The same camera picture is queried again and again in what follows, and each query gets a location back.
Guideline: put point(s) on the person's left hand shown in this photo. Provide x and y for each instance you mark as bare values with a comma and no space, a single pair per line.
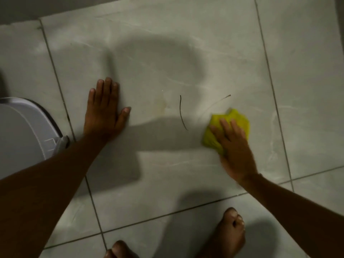
102,120

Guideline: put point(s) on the person's right hand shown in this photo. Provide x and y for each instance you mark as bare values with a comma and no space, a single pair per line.
236,155

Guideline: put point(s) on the person's left thumb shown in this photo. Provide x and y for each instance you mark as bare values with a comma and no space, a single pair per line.
124,116

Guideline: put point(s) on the person's left little finger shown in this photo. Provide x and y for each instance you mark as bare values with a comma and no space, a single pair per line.
91,98

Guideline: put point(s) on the person's left middle finger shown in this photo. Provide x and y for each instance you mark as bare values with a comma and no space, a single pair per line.
107,91

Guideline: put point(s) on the person's right thumb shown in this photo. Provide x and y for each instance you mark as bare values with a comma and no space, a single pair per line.
217,135

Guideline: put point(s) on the yellow cleaning cloth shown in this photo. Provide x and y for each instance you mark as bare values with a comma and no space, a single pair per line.
215,123

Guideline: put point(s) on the person's right forearm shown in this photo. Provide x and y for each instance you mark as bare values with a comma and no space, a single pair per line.
295,212

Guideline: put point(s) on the person's left forearm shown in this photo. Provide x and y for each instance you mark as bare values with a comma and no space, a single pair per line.
40,190

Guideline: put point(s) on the thin brown strand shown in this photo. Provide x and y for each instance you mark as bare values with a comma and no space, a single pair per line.
217,101

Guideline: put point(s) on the dark curved strand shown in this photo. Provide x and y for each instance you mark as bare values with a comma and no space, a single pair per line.
181,115

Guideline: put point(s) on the white plastic bin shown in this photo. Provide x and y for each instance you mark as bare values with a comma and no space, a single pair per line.
21,134

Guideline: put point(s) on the person's right foot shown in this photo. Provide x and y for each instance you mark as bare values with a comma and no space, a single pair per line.
228,236

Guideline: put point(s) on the person's foot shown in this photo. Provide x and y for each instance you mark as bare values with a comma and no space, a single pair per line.
228,236
119,251

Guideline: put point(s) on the person's left foot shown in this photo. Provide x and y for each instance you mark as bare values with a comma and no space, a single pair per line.
119,251

